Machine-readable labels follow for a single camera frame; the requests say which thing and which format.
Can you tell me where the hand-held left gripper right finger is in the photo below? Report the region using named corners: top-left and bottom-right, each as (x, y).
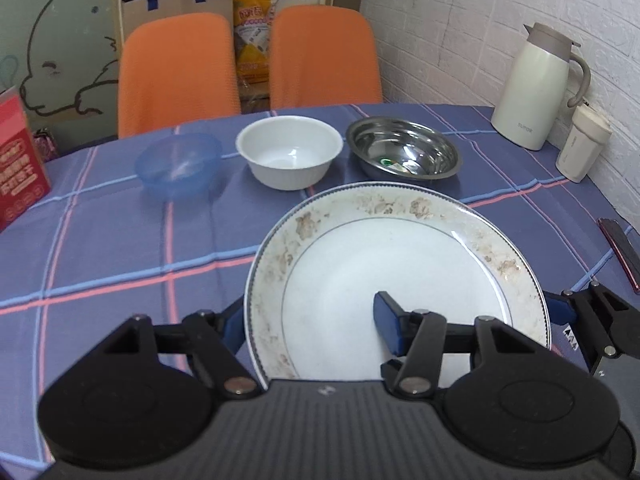
top-left (372, 290), bottom-right (552, 401)

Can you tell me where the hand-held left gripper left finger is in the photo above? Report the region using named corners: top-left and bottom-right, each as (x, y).
top-left (98, 298), bottom-right (261, 401)

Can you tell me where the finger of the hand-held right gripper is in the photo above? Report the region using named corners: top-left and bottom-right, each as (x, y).
top-left (545, 281), bottom-right (634, 361)

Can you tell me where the white floral rim plate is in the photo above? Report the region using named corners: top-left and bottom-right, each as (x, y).
top-left (243, 184), bottom-right (552, 381)

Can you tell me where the stainless steel bowl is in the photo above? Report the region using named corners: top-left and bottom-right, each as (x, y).
top-left (345, 116), bottom-right (462, 181)

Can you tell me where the blue plastic bowl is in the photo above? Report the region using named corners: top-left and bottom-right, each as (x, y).
top-left (134, 132), bottom-right (223, 199)

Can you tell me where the white ceramic bowl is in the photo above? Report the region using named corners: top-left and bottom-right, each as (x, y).
top-left (235, 115), bottom-right (344, 191)

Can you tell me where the red smartphone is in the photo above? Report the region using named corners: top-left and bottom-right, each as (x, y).
top-left (597, 218), bottom-right (640, 295)

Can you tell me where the blue plaid tablecloth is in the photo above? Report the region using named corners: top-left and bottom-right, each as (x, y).
top-left (0, 104), bottom-right (640, 463)

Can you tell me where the white tumbler cup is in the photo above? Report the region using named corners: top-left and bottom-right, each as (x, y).
top-left (555, 105), bottom-right (613, 184)

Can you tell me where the cream thermos jug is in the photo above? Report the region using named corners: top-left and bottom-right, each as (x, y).
top-left (490, 22), bottom-right (592, 152)

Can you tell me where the orange chair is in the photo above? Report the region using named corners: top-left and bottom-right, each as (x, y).
top-left (117, 12), bottom-right (242, 139)
top-left (270, 5), bottom-right (384, 110)

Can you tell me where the red cracker box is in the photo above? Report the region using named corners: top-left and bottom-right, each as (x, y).
top-left (0, 85), bottom-right (52, 233)

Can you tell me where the yellow snack bag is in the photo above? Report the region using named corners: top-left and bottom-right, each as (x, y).
top-left (232, 0), bottom-right (281, 98)

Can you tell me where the cardboard box with blue handles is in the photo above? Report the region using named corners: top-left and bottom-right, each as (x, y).
top-left (116, 0), bottom-right (236, 58)

